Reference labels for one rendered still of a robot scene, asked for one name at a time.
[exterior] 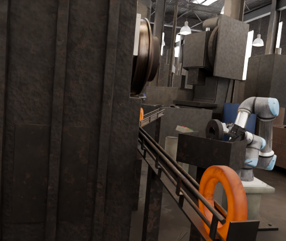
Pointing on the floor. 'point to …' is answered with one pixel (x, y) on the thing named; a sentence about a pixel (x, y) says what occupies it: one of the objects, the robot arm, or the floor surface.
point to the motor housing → (137, 181)
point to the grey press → (214, 63)
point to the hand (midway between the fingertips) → (214, 129)
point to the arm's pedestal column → (252, 211)
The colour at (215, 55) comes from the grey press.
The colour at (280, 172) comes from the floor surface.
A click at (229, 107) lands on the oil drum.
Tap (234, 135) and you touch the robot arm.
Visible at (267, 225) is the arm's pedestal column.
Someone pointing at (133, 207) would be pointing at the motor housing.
